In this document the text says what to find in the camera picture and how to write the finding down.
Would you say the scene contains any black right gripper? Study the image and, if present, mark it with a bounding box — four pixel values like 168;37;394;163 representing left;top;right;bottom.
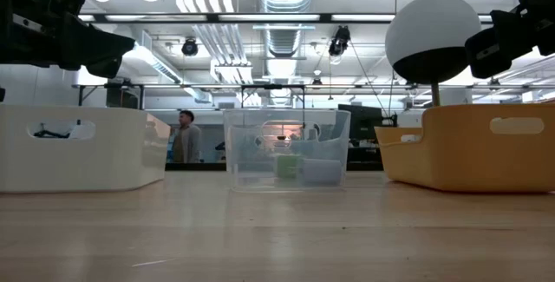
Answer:
466;6;555;79

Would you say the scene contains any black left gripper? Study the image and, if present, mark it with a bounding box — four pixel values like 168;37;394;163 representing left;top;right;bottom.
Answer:
0;10;136;79

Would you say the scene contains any small green item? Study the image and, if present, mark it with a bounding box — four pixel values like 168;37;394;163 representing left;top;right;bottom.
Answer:
275;154;304;180

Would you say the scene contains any yellow plastic bin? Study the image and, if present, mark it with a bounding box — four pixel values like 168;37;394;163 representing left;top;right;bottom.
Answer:
375;102;555;194

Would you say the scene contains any white plastic bin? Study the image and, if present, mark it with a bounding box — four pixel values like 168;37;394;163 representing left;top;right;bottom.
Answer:
0;102;172;194

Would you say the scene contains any clear plastic bin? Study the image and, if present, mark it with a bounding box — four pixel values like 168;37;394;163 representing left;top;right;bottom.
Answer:
223;108;351;193

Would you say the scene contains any black background rack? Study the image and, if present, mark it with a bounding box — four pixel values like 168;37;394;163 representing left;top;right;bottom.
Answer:
71;77;147;110

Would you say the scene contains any white black globe lamp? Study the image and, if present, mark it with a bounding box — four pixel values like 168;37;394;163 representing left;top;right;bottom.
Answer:
384;0;482;108

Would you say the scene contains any black ceiling spotlight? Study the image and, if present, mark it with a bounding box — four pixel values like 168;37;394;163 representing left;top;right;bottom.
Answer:
180;37;199;57
328;25;351;57

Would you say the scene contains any black overhead beam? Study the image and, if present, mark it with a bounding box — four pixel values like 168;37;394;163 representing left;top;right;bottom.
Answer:
77;11;493;24

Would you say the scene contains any person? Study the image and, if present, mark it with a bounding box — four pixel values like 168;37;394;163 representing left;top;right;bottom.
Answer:
169;109;204;164

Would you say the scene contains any black computer monitor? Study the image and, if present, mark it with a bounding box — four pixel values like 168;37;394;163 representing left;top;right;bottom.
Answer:
337;103;398;141

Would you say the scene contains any silver ventilation duct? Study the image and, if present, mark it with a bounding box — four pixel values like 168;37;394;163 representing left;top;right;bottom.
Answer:
255;0;317;57

